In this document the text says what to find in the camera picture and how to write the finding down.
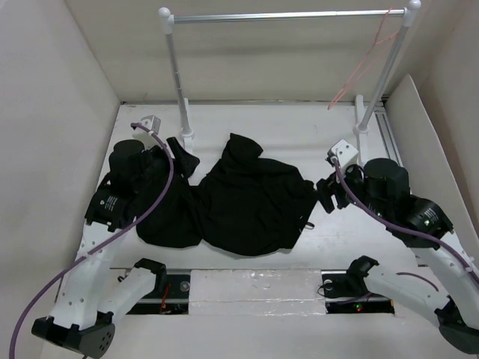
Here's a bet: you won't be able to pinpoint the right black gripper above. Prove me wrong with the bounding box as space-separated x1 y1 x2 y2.
311 159 388 218

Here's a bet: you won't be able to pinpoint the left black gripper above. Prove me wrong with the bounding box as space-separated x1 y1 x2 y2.
135 137 198 192

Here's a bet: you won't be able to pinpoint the black trousers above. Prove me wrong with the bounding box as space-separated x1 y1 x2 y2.
136 134 317 257

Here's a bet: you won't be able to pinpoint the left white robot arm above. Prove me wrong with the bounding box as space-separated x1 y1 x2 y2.
31 138 200 358

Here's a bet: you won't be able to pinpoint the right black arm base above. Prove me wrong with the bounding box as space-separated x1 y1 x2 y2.
317 270 395 315

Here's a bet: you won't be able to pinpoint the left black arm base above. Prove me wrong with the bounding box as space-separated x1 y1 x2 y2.
127 270 191 316

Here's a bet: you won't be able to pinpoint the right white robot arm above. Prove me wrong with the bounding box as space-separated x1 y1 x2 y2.
317 156 478 355

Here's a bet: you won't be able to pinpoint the white foam block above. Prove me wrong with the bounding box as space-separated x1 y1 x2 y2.
189 269 326 316

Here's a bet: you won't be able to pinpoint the orange zip tie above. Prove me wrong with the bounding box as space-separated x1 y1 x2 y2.
159 283 171 314

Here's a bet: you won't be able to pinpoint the white and silver clothes rack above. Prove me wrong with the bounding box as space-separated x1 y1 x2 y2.
157 1 424 154

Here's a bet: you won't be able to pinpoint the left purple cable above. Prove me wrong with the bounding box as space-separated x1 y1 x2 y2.
8 123 176 359

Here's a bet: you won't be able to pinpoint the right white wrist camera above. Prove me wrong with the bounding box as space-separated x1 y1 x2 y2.
326 139 359 168

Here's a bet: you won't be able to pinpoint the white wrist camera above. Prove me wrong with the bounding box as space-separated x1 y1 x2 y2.
140 115 161 135
326 139 359 168

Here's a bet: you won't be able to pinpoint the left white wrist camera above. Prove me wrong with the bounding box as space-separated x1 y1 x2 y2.
140 115 161 135

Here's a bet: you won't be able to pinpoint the aluminium rail right side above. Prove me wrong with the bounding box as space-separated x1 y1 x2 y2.
374 100 403 166

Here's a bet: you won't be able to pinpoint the pink wire hanger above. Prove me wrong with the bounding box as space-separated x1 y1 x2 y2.
328 8 398 110

